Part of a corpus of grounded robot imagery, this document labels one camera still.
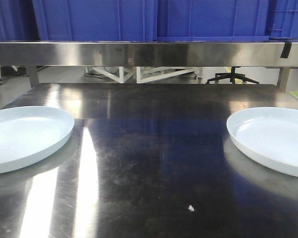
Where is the light blue plate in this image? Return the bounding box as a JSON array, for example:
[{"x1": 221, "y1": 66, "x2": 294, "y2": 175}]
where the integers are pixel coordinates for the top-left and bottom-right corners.
[
  {"x1": 0, "y1": 106, "x2": 75, "y2": 174},
  {"x1": 226, "y1": 107, "x2": 298, "y2": 177}
]

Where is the black office chair base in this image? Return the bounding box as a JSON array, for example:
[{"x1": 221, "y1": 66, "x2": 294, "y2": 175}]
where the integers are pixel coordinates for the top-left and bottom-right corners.
[{"x1": 206, "y1": 66, "x2": 259, "y2": 84}]

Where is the blue bin upper right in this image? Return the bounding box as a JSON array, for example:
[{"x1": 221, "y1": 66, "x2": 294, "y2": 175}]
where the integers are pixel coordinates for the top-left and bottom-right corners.
[{"x1": 157, "y1": 0, "x2": 269, "y2": 42}]

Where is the blue bin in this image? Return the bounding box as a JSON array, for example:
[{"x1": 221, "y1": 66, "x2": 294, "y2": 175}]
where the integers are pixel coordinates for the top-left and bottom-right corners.
[
  {"x1": 32, "y1": 0, "x2": 158, "y2": 42},
  {"x1": 266, "y1": 0, "x2": 298, "y2": 40},
  {"x1": 157, "y1": 0, "x2": 269, "y2": 42}
]

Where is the blue bin upper left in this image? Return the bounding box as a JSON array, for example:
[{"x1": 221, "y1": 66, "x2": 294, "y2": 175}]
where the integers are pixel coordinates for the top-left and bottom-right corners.
[{"x1": 32, "y1": 0, "x2": 158, "y2": 42}]

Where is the black tape piece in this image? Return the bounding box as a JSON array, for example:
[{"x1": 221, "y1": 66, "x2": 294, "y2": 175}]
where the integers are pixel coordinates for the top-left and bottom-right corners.
[{"x1": 280, "y1": 42, "x2": 292, "y2": 59}]

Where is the blue bin far right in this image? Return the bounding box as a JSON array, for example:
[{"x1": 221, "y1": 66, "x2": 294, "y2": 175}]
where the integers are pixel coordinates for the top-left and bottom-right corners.
[{"x1": 266, "y1": 0, "x2": 298, "y2": 40}]

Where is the white frame structure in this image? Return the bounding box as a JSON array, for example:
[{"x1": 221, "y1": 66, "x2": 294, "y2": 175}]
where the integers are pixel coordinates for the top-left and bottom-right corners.
[{"x1": 84, "y1": 66, "x2": 203, "y2": 84}]

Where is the stainless steel shelf rail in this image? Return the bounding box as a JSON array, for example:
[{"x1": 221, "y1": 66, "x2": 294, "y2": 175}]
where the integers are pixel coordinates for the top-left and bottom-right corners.
[{"x1": 0, "y1": 41, "x2": 298, "y2": 67}]

